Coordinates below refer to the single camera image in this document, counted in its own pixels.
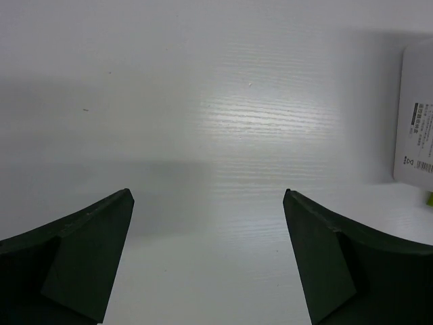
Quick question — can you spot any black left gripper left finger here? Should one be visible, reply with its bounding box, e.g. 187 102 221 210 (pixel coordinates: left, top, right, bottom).
1 188 135 324

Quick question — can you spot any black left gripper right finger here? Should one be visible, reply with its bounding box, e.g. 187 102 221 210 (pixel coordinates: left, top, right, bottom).
283 189 432 324

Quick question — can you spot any green and yellow lego stack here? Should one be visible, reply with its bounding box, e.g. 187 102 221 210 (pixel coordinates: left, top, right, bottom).
426 192 433 207

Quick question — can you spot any white divided storage box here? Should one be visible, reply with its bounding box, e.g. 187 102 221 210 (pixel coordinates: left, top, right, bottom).
393 39 432 192

